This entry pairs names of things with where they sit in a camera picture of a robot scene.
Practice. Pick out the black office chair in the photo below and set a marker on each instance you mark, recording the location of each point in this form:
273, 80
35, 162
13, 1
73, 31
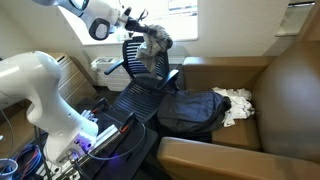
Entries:
145, 92

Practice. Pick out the wooden drawer cabinet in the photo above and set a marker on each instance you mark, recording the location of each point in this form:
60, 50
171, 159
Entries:
73, 85

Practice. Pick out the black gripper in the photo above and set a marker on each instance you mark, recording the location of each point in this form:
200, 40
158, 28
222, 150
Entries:
133, 25

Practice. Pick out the dark backpack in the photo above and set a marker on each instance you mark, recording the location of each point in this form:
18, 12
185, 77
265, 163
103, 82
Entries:
186, 112

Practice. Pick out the white cup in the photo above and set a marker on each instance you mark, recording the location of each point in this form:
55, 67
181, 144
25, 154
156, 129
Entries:
7, 168

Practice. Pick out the brown armchair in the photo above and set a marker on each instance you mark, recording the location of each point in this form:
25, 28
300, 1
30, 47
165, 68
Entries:
280, 141

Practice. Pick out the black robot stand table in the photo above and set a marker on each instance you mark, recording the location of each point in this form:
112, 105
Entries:
120, 156

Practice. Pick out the gray cloth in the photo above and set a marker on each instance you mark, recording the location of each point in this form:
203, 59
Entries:
159, 42

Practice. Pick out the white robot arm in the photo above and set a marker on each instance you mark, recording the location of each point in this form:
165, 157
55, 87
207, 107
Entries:
35, 76

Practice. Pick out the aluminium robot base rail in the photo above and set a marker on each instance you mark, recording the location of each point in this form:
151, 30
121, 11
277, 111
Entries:
72, 148

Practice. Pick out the white crumpled cloth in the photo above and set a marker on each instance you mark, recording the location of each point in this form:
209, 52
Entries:
241, 108

